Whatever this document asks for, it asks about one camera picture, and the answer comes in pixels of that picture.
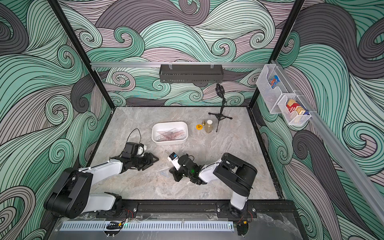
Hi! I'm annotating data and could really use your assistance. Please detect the clear wall bin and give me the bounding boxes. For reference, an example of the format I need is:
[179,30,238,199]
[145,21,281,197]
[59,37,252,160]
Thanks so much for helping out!
[257,64,295,114]
[277,93,316,127]

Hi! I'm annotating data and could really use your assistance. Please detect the black corner frame post right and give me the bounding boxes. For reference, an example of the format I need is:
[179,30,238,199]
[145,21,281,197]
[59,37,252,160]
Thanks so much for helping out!
[248,0,306,108]

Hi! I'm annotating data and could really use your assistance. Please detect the black tripod stand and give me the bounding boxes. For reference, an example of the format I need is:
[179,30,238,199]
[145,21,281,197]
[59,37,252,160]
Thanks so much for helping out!
[208,83,233,132]

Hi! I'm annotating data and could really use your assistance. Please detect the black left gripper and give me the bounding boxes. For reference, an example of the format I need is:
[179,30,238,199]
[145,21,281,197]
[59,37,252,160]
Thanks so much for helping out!
[131,152,160,170]

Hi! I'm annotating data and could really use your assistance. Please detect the blue triangle ruler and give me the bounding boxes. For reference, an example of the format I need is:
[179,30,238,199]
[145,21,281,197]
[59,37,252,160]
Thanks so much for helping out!
[157,167,172,179]

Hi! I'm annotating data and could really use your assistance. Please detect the clear wall bin lower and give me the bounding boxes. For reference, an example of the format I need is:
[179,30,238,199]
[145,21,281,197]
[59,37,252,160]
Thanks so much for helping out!
[277,93,316,127]

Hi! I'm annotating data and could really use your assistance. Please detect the aluminium rail back wall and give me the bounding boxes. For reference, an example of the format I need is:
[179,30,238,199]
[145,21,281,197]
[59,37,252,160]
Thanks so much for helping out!
[90,61,266,69]

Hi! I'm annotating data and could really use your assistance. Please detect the aluminium rail wall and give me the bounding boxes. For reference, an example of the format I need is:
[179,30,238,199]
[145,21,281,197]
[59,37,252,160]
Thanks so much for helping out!
[90,61,266,69]
[271,60,384,224]

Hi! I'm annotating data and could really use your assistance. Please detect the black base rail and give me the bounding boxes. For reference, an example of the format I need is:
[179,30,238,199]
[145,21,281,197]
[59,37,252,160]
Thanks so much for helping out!
[89,200,296,220]

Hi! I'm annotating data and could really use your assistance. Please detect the clear wall bin upper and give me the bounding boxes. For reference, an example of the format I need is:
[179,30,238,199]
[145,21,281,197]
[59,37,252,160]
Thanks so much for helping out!
[257,64,295,114]

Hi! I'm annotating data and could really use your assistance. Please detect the black wall shelf tray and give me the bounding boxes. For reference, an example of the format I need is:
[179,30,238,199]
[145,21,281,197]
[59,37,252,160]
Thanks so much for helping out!
[159,65,224,84]

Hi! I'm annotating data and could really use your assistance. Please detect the black corner frame post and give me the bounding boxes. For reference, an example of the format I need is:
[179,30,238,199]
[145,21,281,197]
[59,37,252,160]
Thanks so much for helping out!
[248,0,306,108]
[48,0,116,111]

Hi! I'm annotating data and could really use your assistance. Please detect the clear jar with liquid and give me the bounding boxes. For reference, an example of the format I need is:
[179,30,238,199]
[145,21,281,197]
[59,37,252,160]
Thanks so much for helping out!
[205,120,213,134]

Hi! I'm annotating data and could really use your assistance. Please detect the pink triangle ruler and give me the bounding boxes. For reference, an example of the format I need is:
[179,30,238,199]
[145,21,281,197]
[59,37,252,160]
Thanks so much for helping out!
[156,129,187,141]

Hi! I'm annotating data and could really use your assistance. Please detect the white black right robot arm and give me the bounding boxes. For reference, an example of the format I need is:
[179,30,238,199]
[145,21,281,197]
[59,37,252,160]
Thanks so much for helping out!
[168,153,258,218]

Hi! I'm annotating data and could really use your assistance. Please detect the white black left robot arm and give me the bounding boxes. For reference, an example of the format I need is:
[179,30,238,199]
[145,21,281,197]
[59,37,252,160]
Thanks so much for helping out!
[44,153,159,219]

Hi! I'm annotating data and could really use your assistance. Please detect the aluminium rail right wall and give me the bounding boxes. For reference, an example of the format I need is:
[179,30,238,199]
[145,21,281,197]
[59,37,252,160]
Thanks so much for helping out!
[271,60,384,224]

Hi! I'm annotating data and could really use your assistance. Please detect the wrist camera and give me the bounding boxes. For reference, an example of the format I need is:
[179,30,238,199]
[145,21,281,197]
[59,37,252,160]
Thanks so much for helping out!
[121,142,147,159]
[168,152,181,171]

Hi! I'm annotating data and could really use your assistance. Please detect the white plastic storage box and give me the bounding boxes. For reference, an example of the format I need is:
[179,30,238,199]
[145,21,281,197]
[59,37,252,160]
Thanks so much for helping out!
[152,122,189,146]

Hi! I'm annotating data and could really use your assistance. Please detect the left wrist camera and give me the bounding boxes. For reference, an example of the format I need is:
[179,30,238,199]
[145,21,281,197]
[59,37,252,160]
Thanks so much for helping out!
[121,142,147,159]

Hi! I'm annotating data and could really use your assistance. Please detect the white slotted cable duct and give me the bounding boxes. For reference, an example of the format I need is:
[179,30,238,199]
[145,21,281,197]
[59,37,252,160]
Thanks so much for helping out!
[59,221,235,232]

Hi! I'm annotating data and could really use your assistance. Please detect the black corner frame post left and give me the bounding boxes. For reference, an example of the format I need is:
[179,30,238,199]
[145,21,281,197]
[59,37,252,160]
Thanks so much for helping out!
[48,0,116,111]

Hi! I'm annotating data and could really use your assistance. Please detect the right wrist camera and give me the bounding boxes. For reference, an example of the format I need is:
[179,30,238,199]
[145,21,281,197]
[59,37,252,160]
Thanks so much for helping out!
[168,152,181,171]

